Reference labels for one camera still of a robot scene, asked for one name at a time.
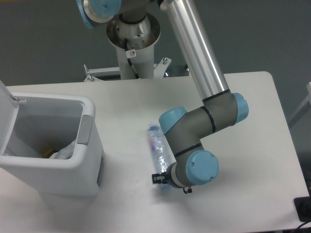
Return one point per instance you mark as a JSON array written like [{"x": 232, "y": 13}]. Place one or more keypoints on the white metal base frame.
[{"x": 164, "y": 69}]

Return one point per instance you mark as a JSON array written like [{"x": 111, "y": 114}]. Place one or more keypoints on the black device at table edge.
[{"x": 303, "y": 208}]

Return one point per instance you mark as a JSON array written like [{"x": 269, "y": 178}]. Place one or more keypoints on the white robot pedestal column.
[{"x": 134, "y": 45}]

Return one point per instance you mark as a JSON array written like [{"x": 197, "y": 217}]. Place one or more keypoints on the white plastic wrapper bag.
[{"x": 64, "y": 153}]

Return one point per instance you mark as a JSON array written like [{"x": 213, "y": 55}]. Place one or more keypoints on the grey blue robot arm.
[{"x": 221, "y": 108}]

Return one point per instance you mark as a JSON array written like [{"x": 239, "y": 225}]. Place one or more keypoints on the white furniture leg right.
[{"x": 301, "y": 109}]

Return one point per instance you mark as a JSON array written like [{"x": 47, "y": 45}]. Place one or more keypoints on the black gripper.
[{"x": 172, "y": 180}]

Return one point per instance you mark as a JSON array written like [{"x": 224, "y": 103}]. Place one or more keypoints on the clear plastic water bottle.
[{"x": 159, "y": 147}]

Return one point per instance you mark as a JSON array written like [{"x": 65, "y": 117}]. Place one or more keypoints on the white trash can lid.
[{"x": 9, "y": 106}]

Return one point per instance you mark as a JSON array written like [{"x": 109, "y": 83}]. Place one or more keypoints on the white trash can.
[{"x": 54, "y": 121}]

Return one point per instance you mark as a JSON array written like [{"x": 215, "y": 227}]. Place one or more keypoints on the yellow trash in can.
[{"x": 47, "y": 153}]

